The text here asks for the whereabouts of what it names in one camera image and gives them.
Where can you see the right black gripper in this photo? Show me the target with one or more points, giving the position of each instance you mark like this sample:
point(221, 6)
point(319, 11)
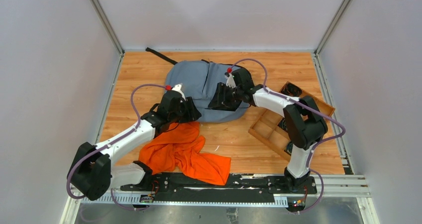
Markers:
point(225, 104)

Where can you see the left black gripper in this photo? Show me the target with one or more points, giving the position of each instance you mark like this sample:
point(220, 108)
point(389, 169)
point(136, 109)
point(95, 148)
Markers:
point(190, 109)

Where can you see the blue grey backpack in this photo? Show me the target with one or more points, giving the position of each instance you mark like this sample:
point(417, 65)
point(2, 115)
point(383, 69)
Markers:
point(199, 80)

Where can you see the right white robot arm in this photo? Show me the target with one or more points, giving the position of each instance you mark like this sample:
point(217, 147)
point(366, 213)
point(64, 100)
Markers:
point(306, 125)

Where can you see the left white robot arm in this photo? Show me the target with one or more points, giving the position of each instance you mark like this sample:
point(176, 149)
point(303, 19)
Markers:
point(93, 171)

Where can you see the orange cloth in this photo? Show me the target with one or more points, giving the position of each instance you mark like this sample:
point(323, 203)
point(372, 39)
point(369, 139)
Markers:
point(182, 147)

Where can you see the wooden compartment tray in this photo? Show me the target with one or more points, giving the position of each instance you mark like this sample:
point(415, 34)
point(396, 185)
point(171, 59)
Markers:
point(271, 129)

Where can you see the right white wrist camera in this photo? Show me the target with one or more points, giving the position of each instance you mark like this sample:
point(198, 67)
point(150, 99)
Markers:
point(230, 82)

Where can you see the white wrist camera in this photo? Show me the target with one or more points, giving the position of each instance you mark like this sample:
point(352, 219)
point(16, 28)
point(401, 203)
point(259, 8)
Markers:
point(179, 88)
point(230, 82)

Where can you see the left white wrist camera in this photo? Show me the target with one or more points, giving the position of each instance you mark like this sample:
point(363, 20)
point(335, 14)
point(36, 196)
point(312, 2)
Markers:
point(179, 88)

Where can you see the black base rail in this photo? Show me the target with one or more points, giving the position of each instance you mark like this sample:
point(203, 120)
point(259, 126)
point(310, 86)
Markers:
point(239, 188)

